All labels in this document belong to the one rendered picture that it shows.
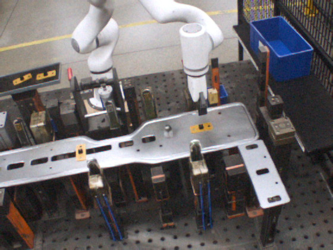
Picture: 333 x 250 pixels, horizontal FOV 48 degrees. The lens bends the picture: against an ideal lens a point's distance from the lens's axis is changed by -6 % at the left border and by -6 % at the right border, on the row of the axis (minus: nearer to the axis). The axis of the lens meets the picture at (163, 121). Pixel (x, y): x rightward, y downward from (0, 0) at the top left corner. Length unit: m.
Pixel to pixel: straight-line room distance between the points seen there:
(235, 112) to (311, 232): 0.56
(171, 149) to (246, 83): 0.87
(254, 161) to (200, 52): 0.43
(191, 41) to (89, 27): 0.62
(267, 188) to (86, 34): 0.99
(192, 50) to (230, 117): 0.41
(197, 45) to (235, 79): 1.01
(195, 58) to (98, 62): 0.71
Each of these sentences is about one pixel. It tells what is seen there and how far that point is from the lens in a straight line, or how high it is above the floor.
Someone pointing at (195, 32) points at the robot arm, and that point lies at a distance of 1.23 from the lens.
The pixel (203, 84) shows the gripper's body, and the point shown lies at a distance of 1.32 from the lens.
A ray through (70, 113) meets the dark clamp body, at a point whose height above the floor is 1.07.
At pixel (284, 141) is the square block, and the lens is 1.45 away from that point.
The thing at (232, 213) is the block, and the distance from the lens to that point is 1.59.
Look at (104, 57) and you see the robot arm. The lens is 1.87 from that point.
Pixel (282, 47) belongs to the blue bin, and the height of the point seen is 1.03.
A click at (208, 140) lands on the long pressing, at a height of 1.00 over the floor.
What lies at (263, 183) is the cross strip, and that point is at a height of 1.00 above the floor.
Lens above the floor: 2.06
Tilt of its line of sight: 43 degrees down
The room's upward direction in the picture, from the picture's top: 10 degrees counter-clockwise
